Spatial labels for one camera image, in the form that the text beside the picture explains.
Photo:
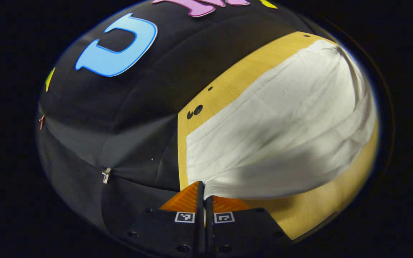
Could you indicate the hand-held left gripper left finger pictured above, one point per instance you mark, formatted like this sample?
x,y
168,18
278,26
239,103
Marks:
x,y
200,215

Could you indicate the black backdrop cloth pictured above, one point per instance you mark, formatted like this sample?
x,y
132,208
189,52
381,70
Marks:
x,y
120,125

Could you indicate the silver backdrop clip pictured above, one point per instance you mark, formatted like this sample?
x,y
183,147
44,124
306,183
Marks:
x,y
106,175

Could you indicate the white jeans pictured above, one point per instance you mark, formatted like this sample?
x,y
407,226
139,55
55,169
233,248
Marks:
x,y
281,125

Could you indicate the copper backdrop clip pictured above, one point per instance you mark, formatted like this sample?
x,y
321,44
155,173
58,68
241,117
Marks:
x,y
41,122

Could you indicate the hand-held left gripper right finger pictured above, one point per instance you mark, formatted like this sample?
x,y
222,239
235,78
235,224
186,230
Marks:
x,y
209,222

